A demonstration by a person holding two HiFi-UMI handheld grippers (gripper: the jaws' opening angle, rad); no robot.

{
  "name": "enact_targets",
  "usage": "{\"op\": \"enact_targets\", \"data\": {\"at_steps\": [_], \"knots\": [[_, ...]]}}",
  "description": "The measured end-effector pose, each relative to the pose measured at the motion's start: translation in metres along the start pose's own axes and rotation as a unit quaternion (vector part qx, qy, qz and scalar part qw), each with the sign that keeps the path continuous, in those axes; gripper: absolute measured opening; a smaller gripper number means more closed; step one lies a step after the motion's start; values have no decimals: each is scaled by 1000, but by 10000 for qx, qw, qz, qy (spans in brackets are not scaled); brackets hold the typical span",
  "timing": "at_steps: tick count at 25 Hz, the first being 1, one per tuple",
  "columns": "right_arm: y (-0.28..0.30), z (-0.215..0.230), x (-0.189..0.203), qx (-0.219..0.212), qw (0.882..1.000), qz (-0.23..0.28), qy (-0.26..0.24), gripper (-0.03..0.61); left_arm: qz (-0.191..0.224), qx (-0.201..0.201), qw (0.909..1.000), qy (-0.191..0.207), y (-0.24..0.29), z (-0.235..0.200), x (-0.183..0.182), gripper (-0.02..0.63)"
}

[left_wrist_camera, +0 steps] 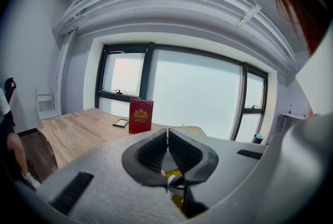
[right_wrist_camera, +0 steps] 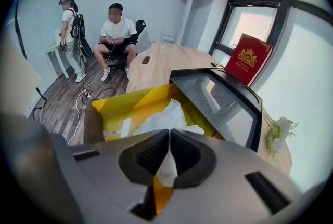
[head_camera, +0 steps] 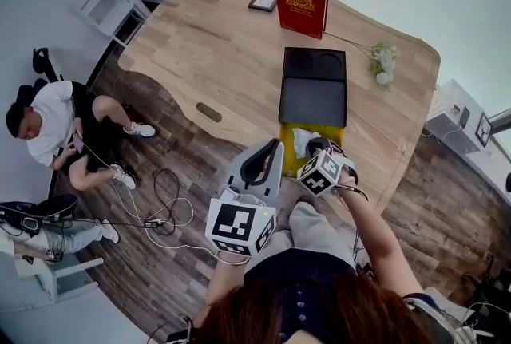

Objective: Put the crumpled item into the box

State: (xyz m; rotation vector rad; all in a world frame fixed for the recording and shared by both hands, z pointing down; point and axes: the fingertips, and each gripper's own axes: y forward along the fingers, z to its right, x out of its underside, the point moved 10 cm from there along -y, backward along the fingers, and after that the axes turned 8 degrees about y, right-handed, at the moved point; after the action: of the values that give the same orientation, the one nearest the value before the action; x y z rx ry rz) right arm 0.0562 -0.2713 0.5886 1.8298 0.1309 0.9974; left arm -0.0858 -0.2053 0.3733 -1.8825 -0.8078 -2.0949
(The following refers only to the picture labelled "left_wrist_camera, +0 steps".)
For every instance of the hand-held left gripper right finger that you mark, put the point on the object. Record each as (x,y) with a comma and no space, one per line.
(223,165)

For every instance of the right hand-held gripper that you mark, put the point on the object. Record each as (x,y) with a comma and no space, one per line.
(317,145)

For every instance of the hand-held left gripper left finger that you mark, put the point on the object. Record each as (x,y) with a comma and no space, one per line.
(109,178)

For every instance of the black cup teal lid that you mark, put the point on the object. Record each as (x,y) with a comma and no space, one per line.
(257,139)

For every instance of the small red bottle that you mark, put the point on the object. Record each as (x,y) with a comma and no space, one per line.
(289,110)

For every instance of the red book gold emblem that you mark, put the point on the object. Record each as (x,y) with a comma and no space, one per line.
(140,116)

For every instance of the white step stool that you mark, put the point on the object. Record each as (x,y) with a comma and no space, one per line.
(48,107)

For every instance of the small black flat picture frame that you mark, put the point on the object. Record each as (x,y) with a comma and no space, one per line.
(120,123)

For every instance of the white ceiling lamp bracket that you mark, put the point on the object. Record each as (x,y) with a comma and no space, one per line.
(248,16)

